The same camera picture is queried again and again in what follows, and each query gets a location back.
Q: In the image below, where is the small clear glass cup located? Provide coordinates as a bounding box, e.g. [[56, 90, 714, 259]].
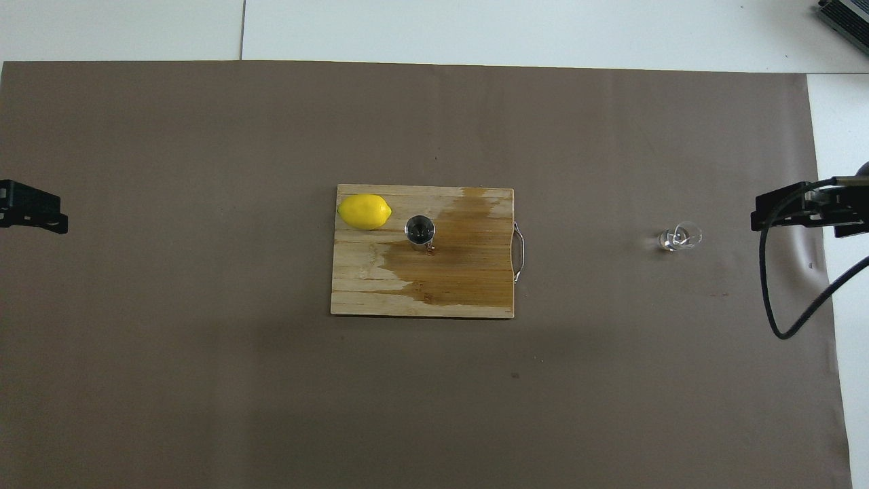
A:
[[659, 221, 703, 252]]

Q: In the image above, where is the wooden cutting board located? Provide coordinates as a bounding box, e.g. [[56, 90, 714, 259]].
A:
[[331, 184, 527, 319]]

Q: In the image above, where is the brown paper table mat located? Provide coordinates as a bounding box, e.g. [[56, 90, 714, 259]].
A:
[[0, 60, 854, 489]]

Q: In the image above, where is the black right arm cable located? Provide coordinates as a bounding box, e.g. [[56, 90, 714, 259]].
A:
[[759, 177, 869, 340]]

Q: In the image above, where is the grey vented device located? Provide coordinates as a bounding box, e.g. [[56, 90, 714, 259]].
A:
[[815, 0, 869, 38]]

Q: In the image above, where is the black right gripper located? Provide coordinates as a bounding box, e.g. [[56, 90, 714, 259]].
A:
[[750, 175, 869, 238]]

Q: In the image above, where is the yellow lemon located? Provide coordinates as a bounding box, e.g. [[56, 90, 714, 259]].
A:
[[337, 194, 393, 231]]

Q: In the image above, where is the steel double jigger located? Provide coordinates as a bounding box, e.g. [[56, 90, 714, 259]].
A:
[[405, 215, 437, 253]]

